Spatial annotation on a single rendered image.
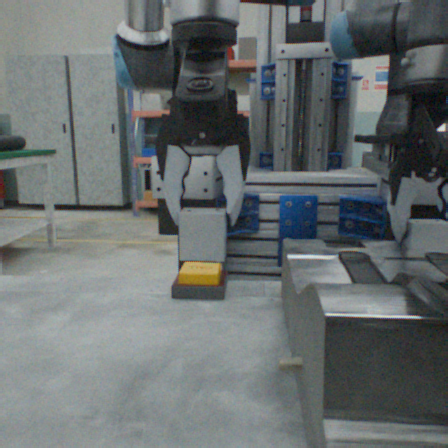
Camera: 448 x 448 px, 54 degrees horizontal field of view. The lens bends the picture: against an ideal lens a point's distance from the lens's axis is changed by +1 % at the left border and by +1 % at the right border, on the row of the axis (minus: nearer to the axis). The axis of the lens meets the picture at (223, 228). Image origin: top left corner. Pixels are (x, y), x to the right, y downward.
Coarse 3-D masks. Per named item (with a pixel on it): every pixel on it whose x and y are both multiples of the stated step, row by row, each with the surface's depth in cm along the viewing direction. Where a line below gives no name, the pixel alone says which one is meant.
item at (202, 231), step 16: (192, 208) 50; (208, 208) 50; (224, 208) 50; (192, 224) 47; (208, 224) 47; (224, 224) 47; (192, 240) 48; (208, 240) 48; (224, 240) 48; (192, 256) 48; (208, 256) 48; (224, 256) 48
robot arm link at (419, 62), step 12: (420, 48) 55; (432, 48) 54; (444, 48) 54; (408, 60) 58; (420, 60) 56; (432, 60) 55; (444, 60) 54; (408, 72) 58; (420, 72) 56; (432, 72) 55; (444, 72) 55; (408, 84) 59
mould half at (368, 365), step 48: (288, 240) 63; (288, 288) 53; (336, 288) 31; (384, 288) 31; (336, 336) 27; (384, 336) 27; (432, 336) 27; (336, 384) 27; (384, 384) 27; (432, 384) 27; (336, 432) 27; (384, 432) 27; (432, 432) 27
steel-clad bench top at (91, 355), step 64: (0, 320) 58; (64, 320) 58; (128, 320) 58; (192, 320) 58; (256, 320) 58; (0, 384) 43; (64, 384) 43; (128, 384) 43; (192, 384) 43; (256, 384) 43
